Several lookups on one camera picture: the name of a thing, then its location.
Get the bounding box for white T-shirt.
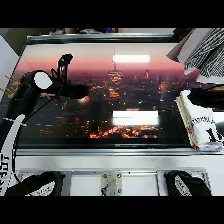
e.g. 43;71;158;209
176;89;224;148

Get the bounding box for multicoloured folded garment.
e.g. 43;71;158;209
175;96;224;153

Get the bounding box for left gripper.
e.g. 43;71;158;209
63;84;90;100

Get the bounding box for black and white patterned garment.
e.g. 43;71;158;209
184;28;224;76

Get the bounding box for grey garment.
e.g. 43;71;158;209
165;28;214;65

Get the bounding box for silver frame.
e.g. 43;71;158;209
14;32;224;197

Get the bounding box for black cable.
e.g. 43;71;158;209
11;94;59;189

